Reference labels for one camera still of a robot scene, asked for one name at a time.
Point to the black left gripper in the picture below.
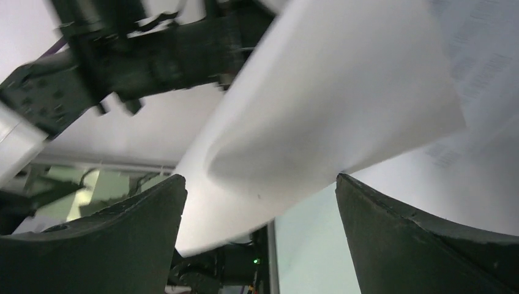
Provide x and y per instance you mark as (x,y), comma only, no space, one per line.
(112,49)

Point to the white printed paper sheets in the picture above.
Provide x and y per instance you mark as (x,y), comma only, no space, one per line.
(418,99)

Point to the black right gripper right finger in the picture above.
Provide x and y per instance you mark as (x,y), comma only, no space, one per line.
(397,248)

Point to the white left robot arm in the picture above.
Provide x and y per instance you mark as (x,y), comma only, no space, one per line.
(155,137)

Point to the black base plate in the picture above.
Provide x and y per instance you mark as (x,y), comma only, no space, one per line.
(233,264)

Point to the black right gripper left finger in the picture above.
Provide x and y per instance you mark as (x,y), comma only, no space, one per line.
(124,248)

